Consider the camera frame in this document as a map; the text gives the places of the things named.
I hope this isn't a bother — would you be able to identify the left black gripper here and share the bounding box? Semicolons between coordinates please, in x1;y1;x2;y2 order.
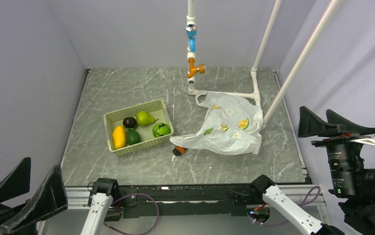
0;155;66;235

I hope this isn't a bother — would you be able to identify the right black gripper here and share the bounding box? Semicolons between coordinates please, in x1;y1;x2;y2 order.
297;103;375;193

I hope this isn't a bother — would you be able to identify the white plastic bag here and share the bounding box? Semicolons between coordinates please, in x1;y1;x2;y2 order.
170;90;263;155

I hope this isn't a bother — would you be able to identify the yellow fake fruit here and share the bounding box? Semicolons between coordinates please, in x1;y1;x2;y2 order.
112;126;126;150

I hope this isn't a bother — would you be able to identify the dark purple fake fruit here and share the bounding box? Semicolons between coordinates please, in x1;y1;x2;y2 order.
123;117;137;129

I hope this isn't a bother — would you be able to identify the light green fake fruit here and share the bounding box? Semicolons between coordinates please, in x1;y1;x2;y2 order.
136;111;158;127

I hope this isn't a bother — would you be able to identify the green black striped fake melon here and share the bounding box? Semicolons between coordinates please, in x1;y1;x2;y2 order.
152;123;172;138

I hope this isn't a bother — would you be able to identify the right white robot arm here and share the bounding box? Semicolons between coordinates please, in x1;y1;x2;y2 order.
249;106;375;235

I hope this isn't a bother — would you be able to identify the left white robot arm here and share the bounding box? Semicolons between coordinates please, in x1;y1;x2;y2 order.
0;157;121;235

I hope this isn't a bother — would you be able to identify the pale green plastic basket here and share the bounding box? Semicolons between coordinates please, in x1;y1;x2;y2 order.
103;99;174;156

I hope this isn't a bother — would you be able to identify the orange pipe valve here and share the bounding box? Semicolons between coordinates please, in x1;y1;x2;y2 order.
187;57;206;79

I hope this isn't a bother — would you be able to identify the orange black brush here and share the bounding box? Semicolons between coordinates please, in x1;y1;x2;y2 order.
172;146;188;156

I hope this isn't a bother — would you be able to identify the blue pipe valve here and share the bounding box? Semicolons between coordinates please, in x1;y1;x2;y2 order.
185;22;197;52

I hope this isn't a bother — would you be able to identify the aluminium frame rail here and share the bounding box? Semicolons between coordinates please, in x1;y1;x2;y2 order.
38;186;94;210

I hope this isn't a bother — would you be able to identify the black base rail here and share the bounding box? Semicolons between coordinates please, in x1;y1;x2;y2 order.
88;183;264;220

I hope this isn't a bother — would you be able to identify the white pvc pipe frame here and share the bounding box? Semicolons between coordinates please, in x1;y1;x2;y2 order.
186;0;343;129

